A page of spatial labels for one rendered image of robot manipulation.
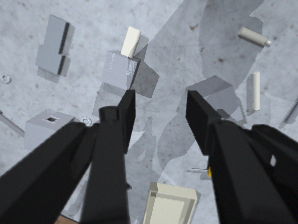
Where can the cream shallow open tray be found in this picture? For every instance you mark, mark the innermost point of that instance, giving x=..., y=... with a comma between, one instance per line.
x=168, y=204

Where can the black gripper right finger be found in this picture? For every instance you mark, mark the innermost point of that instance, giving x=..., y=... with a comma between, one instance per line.
x=244, y=190

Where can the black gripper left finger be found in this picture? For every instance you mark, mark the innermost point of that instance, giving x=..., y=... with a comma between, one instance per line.
x=38, y=187

